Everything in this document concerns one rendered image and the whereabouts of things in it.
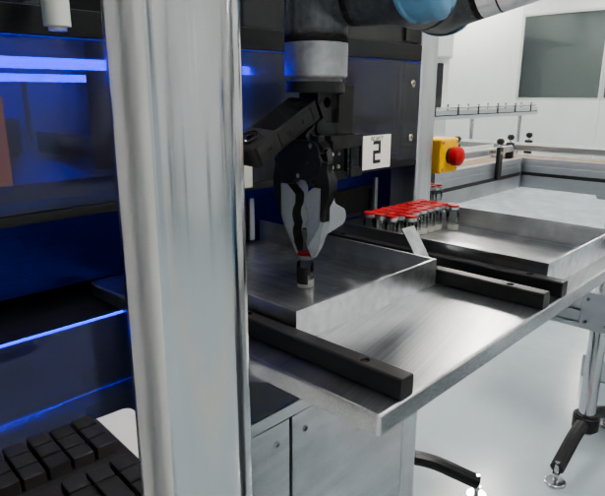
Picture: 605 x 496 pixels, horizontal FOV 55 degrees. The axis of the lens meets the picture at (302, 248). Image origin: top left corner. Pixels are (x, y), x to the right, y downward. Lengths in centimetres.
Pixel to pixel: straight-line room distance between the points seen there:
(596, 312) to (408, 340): 137
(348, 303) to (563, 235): 52
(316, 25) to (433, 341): 36
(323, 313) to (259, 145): 19
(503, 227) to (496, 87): 882
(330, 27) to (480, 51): 938
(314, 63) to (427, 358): 34
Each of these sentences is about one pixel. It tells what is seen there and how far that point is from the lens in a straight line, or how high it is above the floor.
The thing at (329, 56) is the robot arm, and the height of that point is 116.
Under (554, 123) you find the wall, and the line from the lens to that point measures 951.
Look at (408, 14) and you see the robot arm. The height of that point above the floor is 120.
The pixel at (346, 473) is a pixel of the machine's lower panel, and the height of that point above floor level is 38.
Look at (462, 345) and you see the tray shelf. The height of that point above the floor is 88.
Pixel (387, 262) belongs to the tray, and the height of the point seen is 90.
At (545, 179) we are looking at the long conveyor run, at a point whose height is 87.
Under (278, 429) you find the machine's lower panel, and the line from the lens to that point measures 104.
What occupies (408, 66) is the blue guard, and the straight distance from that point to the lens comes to 114.
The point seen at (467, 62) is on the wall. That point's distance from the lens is 1013.
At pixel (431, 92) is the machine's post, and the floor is 112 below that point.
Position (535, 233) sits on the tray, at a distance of 107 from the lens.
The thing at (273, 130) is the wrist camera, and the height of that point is 108.
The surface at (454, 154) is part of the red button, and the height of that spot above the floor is 100.
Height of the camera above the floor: 112
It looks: 15 degrees down
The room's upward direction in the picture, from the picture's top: straight up
